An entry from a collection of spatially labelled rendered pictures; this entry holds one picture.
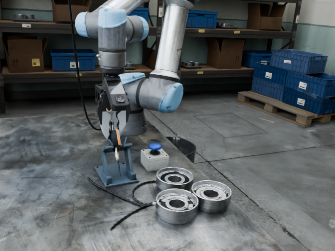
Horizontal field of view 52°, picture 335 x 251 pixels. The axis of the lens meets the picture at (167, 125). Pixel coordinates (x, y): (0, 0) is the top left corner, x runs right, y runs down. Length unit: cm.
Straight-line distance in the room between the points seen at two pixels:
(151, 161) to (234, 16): 472
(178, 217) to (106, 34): 50
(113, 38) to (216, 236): 56
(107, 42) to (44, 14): 379
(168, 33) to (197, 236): 75
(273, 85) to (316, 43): 113
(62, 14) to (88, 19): 310
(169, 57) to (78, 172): 52
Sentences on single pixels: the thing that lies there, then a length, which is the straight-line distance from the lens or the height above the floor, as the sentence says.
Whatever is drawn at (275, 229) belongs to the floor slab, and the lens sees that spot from 235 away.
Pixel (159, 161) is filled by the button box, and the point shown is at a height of 83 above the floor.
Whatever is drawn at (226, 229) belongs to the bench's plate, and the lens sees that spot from 86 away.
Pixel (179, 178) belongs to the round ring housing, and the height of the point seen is 82.
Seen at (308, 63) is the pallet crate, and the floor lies 71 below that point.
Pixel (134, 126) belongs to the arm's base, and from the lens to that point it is 134.
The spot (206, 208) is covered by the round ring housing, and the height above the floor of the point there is 81.
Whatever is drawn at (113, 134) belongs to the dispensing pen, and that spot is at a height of 93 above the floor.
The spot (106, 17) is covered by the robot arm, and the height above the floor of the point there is 125.
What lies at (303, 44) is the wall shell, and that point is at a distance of 590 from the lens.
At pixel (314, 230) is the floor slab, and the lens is 244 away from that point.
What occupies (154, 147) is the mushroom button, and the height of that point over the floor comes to 87.
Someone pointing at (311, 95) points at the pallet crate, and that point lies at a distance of 451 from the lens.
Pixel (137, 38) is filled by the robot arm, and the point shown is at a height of 119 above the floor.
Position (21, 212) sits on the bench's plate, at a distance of 92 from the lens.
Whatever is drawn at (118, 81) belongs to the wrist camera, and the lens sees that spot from 96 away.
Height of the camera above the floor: 130
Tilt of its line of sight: 20 degrees down
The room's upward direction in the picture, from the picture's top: 4 degrees clockwise
